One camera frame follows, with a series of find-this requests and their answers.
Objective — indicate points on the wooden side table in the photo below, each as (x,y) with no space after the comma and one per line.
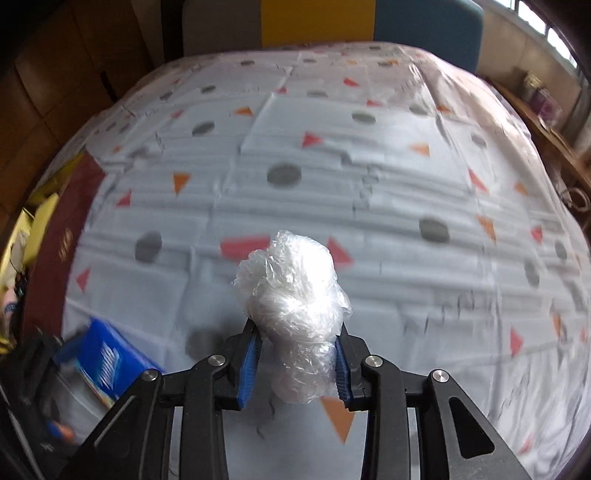
(554,143)

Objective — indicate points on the window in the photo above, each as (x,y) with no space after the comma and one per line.
(554,27)

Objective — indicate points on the purple box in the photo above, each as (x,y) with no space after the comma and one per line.
(547,104)

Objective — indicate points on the wooden wardrobe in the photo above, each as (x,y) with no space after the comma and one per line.
(69,69)

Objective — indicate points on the blue tissue packet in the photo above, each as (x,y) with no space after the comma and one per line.
(111,360)

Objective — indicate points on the red box with gold inside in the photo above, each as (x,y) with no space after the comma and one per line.
(60,221)

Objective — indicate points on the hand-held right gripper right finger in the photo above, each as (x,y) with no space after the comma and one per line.
(342,374)

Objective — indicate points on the pale packet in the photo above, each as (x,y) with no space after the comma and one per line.
(531,85)

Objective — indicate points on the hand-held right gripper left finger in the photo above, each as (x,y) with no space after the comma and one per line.
(249,369)

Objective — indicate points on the clear plastic bag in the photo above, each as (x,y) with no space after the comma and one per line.
(291,286)

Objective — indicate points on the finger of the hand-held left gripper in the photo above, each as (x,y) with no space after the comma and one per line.
(57,429)
(74,350)

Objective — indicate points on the grey yellow blue headboard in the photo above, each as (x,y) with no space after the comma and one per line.
(323,23)

